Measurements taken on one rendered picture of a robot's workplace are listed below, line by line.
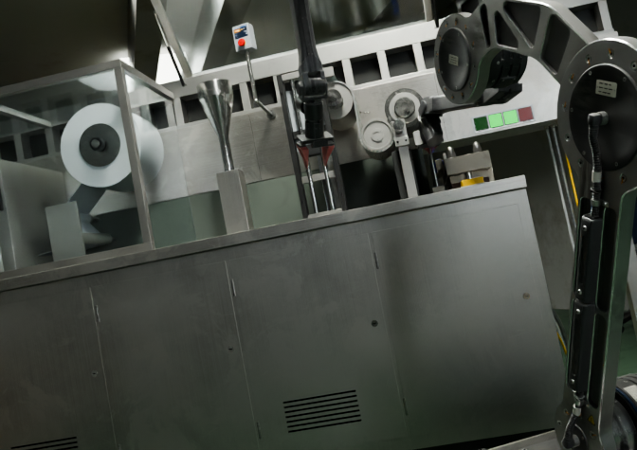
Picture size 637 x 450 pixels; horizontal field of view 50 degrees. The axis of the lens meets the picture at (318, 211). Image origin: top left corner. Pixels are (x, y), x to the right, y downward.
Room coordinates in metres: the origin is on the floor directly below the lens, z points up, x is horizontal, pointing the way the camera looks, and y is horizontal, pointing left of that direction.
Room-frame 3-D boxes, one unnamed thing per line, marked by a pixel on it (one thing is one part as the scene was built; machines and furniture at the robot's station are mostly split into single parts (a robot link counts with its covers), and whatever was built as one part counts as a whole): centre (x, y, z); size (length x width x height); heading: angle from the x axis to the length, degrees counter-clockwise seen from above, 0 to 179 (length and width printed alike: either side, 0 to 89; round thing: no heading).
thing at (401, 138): (2.47, -0.34, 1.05); 0.06 x 0.05 x 0.31; 173
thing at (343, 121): (2.67, -0.15, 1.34); 0.25 x 0.14 x 0.14; 173
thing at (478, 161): (2.64, -0.58, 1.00); 0.40 x 0.16 x 0.06; 173
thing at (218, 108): (2.70, 0.32, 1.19); 0.14 x 0.14 x 0.57
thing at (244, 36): (2.60, 0.16, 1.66); 0.07 x 0.07 x 0.10; 71
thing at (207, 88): (2.70, 0.32, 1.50); 0.14 x 0.14 x 0.06
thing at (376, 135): (2.64, -0.28, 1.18); 0.26 x 0.12 x 0.12; 173
